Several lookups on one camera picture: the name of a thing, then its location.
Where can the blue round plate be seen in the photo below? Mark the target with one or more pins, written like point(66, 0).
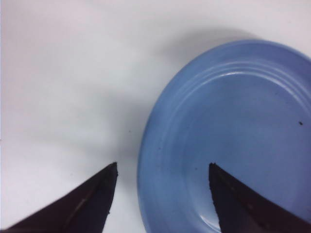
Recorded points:
point(244, 105)

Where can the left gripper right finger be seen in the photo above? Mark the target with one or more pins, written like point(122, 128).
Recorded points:
point(242, 210)

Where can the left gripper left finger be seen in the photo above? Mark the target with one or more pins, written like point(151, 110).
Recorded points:
point(83, 210)

